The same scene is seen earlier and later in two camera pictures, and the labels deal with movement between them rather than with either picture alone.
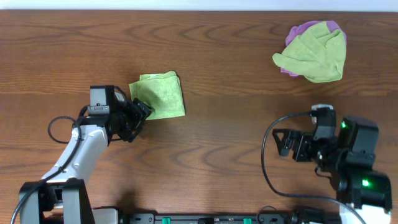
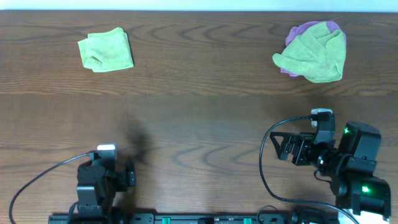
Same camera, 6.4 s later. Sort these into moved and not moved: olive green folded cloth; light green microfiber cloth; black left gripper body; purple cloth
Moved: light green microfiber cloth; black left gripper body
Not moved: olive green folded cloth; purple cloth
